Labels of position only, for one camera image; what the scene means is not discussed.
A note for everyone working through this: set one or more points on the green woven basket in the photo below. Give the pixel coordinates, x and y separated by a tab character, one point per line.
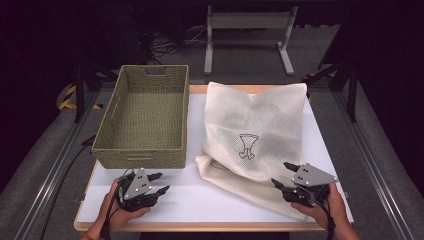
143	123

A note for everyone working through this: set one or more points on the grey metal stand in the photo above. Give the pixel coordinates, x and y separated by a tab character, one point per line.
248	20

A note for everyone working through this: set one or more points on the person's right hand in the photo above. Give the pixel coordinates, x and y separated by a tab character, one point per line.
333	211

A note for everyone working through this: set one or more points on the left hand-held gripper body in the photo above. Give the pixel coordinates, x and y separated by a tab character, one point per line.
137	186

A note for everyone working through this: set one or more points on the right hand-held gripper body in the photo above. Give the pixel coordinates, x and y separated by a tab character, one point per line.
311	178

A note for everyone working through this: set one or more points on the black metal stand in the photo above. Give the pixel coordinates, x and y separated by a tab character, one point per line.
79	93
351	90

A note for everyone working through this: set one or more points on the white mesh laundry bag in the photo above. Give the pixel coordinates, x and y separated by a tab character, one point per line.
256	126

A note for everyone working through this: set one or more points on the person's left hand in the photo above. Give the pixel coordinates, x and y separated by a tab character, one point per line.
111	213

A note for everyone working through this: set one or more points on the aluminium rail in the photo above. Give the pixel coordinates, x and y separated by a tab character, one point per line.
56	166
373	163

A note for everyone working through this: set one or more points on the yellow black striped tape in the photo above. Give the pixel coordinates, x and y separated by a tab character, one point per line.
66	100

